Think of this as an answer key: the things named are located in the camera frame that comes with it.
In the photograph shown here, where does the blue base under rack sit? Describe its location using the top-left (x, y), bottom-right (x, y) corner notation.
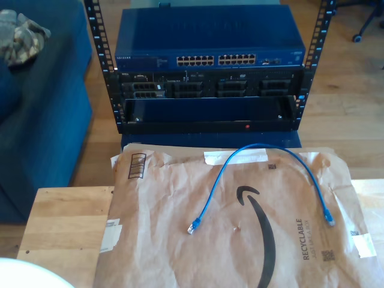
top-left (121, 131), bottom-right (302, 148)

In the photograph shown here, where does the office chair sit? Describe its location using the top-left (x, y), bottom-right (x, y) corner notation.
top-left (352, 0), bottom-right (384, 43)

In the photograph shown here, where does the blue sofa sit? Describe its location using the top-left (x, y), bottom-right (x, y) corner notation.
top-left (0, 0), bottom-right (94, 224)

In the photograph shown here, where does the black equipment rack frame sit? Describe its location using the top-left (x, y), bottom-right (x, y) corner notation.
top-left (83, 0), bottom-right (337, 134)

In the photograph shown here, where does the camouflage cloth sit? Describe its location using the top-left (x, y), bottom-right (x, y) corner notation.
top-left (0, 8), bottom-right (52, 67)

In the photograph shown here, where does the brown paper mailer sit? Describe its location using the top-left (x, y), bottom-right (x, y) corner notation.
top-left (92, 143), bottom-right (384, 288)

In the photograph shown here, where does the black rack server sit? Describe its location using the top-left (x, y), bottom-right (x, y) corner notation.
top-left (118, 69), bottom-right (304, 99)

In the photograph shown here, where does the blue network switch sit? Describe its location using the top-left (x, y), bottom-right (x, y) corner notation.
top-left (115, 5), bottom-right (307, 71)

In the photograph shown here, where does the blue network cable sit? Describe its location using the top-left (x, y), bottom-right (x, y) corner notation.
top-left (187, 143), bottom-right (336, 235)

